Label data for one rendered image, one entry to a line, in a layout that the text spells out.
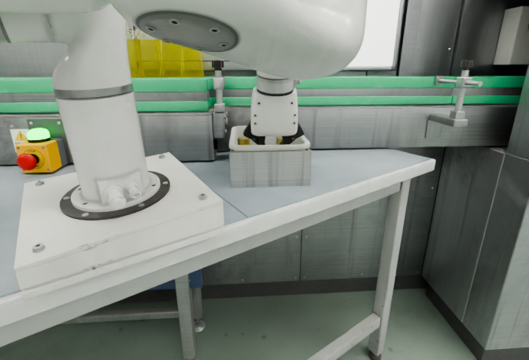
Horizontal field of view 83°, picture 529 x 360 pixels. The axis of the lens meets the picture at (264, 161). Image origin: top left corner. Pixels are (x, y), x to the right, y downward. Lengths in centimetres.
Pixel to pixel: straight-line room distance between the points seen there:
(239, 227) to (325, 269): 93
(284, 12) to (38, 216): 44
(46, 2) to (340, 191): 55
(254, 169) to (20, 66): 92
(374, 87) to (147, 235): 76
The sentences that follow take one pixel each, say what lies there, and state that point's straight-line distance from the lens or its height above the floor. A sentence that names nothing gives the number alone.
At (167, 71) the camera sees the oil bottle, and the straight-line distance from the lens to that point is 93.
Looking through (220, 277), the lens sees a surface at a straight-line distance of 138.
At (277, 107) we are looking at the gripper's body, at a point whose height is 92.
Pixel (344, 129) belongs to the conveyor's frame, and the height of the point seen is 81.
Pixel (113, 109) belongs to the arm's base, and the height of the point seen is 94.
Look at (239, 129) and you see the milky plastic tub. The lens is 82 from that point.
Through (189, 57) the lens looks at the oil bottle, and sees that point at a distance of 91.
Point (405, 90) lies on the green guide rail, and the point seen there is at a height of 93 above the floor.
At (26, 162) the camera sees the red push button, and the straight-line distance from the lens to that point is 86.
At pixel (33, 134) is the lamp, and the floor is 85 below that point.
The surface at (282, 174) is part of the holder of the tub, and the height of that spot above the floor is 78.
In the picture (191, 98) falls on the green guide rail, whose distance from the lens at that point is 81.
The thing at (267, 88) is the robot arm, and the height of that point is 95.
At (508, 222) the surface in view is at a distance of 117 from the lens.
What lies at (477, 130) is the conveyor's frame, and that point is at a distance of 114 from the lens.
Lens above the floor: 100
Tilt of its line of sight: 18 degrees down
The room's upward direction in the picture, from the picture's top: straight up
